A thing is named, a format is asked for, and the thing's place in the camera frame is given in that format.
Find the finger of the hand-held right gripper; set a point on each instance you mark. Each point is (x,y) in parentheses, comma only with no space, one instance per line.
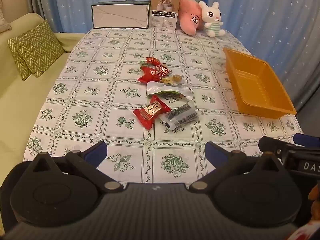
(271,145)
(306,139)

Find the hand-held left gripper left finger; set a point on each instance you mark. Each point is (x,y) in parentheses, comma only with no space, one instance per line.
(96,153)

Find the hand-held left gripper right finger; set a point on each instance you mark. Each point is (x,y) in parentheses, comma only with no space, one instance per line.
(213,153)

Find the clear dark snack packet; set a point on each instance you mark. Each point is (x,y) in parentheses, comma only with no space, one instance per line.
(180,116)

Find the orange plastic tray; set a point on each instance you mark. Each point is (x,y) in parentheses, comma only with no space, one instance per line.
(257,87)

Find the red snack packet round label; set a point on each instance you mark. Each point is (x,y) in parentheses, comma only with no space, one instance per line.
(151,111)

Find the white and green snack pouch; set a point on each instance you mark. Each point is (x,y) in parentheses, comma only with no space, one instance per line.
(167,88)

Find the yellow and green candy packet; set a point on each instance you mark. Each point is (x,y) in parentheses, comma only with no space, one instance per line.
(167,80)

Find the plain red snack packet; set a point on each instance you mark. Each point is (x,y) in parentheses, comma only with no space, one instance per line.
(148,75)

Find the red and white candy packet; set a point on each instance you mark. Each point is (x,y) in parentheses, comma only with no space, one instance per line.
(163,70)

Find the red foil twist candy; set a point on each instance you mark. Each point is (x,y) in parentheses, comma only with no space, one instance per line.
(152,61)

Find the person's right forearm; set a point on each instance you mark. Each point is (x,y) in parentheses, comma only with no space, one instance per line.
(306,232)

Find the person's right hand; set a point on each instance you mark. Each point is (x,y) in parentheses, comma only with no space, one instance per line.
(315,192)

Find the green floral tablecloth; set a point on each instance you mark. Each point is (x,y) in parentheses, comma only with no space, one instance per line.
(100,105)

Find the pale green sofa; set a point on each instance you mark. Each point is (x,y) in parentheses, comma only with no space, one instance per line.
(22,105)

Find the green zigzag cushion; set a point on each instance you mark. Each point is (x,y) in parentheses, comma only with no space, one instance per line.
(20,65)
(37,47)

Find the blue star curtain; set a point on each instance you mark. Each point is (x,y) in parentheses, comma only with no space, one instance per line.
(262,12)

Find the white rabbit plush toy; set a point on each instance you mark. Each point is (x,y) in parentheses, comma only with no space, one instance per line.
(212,17)

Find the long white cardboard box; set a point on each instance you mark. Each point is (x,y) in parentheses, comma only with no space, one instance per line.
(120,15)

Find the pink plush toy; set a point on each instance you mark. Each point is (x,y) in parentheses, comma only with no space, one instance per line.
(188,15)

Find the brown product box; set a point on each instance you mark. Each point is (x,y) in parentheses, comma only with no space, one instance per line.
(163,10)

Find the beige embroidered pillow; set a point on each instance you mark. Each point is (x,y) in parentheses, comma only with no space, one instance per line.
(3,20)

